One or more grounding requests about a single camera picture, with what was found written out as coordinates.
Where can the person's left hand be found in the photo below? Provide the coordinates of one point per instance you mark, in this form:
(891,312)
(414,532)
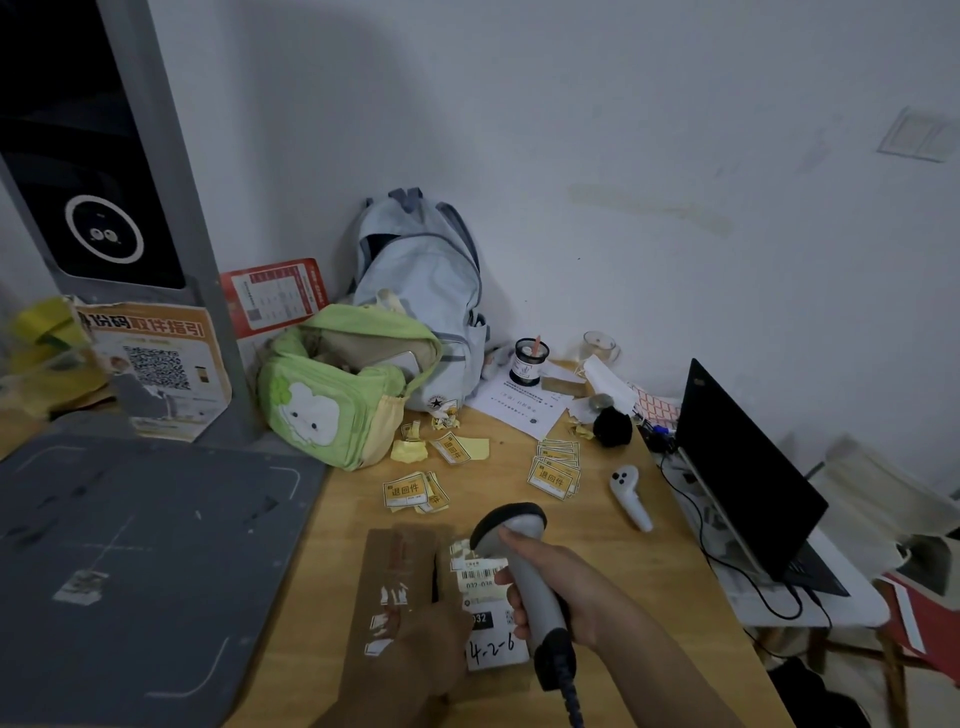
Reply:
(427,652)

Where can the person's right hand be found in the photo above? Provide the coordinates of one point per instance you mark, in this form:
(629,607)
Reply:
(574,592)

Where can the cardboard parcel with white label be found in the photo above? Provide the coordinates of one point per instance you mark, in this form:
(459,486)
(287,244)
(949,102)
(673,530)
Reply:
(491,649)

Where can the grey handheld barcode scanner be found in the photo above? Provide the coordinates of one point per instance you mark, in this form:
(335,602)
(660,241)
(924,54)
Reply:
(510,525)

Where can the person's left forearm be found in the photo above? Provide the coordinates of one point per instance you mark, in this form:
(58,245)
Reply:
(349,712)

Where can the person's right forearm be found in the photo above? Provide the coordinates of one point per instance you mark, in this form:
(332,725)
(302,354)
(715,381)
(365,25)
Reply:
(667,675)

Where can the white handheld controller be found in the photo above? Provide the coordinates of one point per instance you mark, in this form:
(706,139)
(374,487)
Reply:
(630,499)

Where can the black pouch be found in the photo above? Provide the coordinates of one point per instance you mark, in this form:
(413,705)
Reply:
(613,427)

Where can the pale yellow backing paper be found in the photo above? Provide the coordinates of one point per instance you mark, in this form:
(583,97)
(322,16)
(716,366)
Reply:
(475,448)
(409,451)

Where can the small metal lid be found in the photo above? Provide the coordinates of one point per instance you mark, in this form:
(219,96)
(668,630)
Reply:
(600,402)

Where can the white printed paper sheet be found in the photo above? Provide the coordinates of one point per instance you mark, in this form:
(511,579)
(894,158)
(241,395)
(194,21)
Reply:
(517,405)

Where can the red patterned white packet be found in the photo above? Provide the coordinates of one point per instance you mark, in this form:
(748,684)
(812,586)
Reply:
(658,409)

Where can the black laptop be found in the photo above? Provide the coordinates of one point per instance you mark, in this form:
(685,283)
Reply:
(750,480)

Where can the white paper packet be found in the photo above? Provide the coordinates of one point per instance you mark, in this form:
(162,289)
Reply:
(609,382)

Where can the black round tape roll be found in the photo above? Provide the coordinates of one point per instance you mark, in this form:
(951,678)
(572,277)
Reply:
(529,364)

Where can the clear glass cup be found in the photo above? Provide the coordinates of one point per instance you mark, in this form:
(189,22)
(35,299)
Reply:
(600,349)

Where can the green plush bag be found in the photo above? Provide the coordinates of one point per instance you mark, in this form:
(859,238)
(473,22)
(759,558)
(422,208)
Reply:
(330,420)

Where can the grey scanning kiosk machine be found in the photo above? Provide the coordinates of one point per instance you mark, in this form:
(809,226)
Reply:
(150,525)

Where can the white folding chair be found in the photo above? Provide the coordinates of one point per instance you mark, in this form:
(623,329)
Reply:
(877,502)

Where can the light blue backpack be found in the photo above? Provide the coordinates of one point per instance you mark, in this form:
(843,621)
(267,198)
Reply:
(420,277)

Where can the red stool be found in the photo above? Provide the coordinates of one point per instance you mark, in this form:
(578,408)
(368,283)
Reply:
(930,615)

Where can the orange poster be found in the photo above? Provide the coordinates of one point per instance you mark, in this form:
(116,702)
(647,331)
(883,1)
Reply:
(165,375)

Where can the red sign card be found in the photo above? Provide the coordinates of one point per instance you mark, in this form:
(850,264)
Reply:
(274,296)

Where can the yellow tape roll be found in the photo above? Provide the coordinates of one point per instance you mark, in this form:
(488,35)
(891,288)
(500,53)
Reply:
(49,322)

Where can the white wall socket plate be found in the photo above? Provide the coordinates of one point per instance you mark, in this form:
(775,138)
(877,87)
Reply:
(919,135)

